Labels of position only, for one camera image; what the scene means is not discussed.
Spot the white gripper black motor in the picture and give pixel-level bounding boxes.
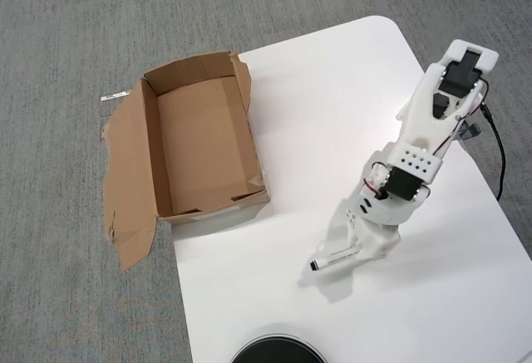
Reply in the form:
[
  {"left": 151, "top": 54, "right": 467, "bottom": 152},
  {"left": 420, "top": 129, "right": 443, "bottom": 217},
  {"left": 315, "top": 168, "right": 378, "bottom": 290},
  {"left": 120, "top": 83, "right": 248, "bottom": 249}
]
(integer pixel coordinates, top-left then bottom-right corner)
[{"left": 342, "top": 209, "right": 402, "bottom": 263}]

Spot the white marker pen black cap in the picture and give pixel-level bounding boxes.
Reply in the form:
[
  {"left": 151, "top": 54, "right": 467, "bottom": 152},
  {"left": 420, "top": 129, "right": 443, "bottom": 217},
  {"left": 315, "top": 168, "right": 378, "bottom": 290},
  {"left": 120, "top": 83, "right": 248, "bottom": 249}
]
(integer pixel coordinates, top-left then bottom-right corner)
[{"left": 309, "top": 245, "right": 362, "bottom": 272}]

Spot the open brown cardboard box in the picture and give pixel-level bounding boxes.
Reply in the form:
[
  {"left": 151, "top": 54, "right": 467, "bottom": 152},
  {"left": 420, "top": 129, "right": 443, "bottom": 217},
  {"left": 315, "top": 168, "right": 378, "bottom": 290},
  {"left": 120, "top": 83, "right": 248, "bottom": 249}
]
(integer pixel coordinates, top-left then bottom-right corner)
[{"left": 99, "top": 50, "right": 272, "bottom": 272}]

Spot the black round disc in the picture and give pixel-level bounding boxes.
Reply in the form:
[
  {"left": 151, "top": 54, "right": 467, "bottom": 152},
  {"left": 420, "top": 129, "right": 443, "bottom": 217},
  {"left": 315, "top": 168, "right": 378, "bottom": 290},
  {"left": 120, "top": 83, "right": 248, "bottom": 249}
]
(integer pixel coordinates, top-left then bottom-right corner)
[{"left": 229, "top": 324, "right": 329, "bottom": 363}]

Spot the grey table clamp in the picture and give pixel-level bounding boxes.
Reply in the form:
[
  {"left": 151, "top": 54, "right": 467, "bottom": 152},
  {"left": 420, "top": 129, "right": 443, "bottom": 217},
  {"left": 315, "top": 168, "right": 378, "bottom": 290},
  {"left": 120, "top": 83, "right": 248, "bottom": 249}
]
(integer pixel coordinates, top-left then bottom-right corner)
[{"left": 456, "top": 120, "right": 482, "bottom": 142}]

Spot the black power cable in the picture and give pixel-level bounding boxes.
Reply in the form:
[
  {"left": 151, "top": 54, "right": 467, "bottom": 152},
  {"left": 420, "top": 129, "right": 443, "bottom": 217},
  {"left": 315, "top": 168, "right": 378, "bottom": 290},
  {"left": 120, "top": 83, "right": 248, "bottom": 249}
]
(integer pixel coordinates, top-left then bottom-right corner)
[{"left": 480, "top": 103, "right": 508, "bottom": 202}]

